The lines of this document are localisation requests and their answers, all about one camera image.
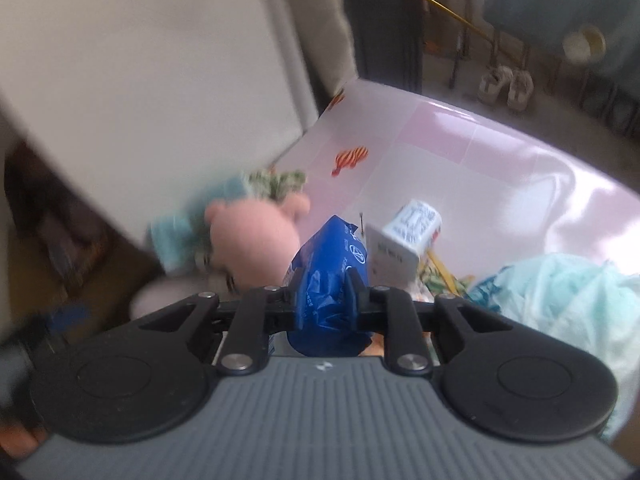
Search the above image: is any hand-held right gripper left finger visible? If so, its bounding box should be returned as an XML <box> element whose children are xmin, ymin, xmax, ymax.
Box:
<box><xmin>137</xmin><ymin>285</ymin><xmax>297</xmax><ymax>376</ymax></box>

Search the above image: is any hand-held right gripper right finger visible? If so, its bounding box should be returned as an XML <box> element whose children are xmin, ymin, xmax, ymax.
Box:
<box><xmin>344</xmin><ymin>267</ymin><xmax>503</xmax><ymax>377</ymax></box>

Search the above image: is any blue white soft packet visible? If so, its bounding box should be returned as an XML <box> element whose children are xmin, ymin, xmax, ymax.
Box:
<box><xmin>285</xmin><ymin>215</ymin><xmax>373</xmax><ymax>358</ymax></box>

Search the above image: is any white milk pouch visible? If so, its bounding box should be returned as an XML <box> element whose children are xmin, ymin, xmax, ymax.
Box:
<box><xmin>365</xmin><ymin>200</ymin><xmax>443</xmax><ymax>286</ymax></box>

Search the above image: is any pink plush toy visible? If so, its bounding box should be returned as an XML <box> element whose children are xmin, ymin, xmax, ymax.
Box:
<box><xmin>130</xmin><ymin>195</ymin><xmax>313</xmax><ymax>321</ymax></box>

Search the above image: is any orange striped towel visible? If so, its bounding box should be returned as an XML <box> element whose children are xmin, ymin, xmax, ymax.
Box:
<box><xmin>417</xmin><ymin>250</ymin><xmax>476</xmax><ymax>306</ymax></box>

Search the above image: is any white plastic bag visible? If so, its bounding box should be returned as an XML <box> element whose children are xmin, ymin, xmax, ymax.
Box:
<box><xmin>470</xmin><ymin>252</ymin><xmax>640</xmax><ymax>436</ymax></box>

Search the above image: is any cream curtain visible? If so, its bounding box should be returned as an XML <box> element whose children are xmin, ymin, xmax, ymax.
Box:
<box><xmin>280</xmin><ymin>0</ymin><xmax>358</xmax><ymax>106</ymax></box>

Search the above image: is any metal railing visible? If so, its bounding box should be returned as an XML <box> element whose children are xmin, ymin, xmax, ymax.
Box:
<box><xmin>425</xmin><ymin>0</ymin><xmax>640</xmax><ymax>133</ymax></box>

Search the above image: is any yellow pole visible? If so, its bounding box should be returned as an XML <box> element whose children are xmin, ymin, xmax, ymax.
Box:
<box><xmin>420</xmin><ymin>0</ymin><xmax>497</xmax><ymax>42</ymax></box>

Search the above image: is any blue circle-print bedsheet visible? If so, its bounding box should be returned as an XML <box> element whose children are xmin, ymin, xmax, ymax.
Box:
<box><xmin>487</xmin><ymin>0</ymin><xmax>640</xmax><ymax>86</ymax></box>

